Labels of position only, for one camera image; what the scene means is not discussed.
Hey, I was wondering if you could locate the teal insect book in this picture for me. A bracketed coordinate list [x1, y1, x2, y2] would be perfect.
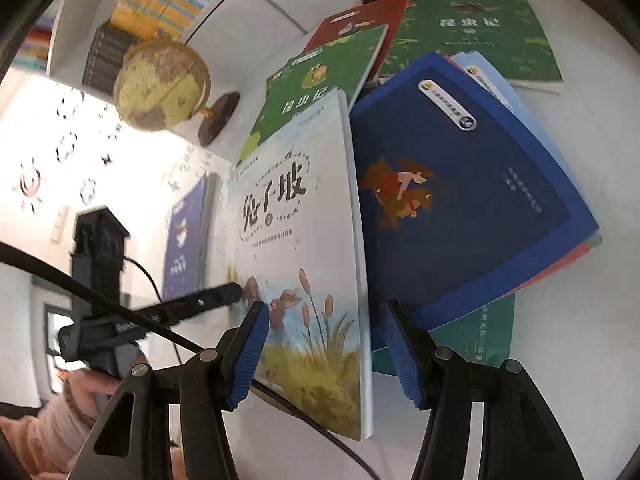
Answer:
[369, 294, 516, 378]

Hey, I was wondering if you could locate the rabbit hill book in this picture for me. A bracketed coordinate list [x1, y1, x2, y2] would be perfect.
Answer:
[162, 174, 217, 300]
[224, 89, 373, 441]

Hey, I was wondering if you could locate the red ancient poetry book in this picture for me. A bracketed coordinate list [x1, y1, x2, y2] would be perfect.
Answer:
[444, 54, 604, 306]

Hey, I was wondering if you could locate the rabbit hill book front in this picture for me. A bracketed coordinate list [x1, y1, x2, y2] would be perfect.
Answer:
[224, 89, 373, 441]

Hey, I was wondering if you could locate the dark blue book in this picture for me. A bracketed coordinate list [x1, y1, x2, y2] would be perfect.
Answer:
[350, 53, 598, 349]

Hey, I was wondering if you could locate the green insect book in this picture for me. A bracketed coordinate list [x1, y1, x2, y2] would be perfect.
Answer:
[239, 25, 388, 160]
[378, 0, 563, 91]

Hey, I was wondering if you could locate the light blue Tang poetry book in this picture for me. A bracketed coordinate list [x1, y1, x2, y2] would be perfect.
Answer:
[451, 51, 578, 188]

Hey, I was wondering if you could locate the forearm in pink sleeve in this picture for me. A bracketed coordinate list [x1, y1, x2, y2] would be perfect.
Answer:
[1, 388, 96, 479]

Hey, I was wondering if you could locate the row of colourful books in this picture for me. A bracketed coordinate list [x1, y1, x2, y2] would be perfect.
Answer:
[82, 0, 212, 94]

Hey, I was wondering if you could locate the left hand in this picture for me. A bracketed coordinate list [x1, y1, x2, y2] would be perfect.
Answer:
[63, 367, 122, 426]

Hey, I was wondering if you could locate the yellow globe on stand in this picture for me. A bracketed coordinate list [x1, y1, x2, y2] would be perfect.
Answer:
[113, 39, 240, 148]

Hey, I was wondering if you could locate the white bookshelf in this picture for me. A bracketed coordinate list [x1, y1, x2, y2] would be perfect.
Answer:
[11, 0, 224, 86]

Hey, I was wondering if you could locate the black cable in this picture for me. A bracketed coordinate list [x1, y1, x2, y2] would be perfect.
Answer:
[0, 242, 381, 480]

